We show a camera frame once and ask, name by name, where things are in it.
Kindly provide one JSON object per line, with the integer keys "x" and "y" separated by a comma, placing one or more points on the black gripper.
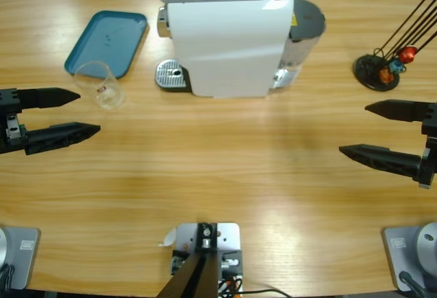
{"x": 431, "y": 120}
{"x": 10, "y": 101}

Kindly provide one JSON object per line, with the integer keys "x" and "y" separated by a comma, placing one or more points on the clear drinking glass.
{"x": 109, "y": 99}

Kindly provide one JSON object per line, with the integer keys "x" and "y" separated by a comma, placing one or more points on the red coffee capsule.
{"x": 407, "y": 55}

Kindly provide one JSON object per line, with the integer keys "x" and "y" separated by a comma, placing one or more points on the white capsule coffee machine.
{"x": 225, "y": 45}

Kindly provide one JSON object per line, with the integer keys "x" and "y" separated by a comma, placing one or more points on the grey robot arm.
{"x": 426, "y": 243}
{"x": 20, "y": 253}

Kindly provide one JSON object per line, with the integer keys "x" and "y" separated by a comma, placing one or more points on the orange coffee capsule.
{"x": 386, "y": 76}

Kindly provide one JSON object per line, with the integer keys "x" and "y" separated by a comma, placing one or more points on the blue coffee capsule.
{"x": 396, "y": 66}

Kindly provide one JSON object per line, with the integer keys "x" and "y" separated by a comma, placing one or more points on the black capsule holder with rods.
{"x": 367, "y": 72}

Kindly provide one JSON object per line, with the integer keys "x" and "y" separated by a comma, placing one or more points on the teal plastic tray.
{"x": 106, "y": 41}

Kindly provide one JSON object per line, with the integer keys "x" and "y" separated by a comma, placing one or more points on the white paper tag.
{"x": 169, "y": 238}

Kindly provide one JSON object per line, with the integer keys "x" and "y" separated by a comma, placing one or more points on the white block with dark post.
{"x": 205, "y": 243}

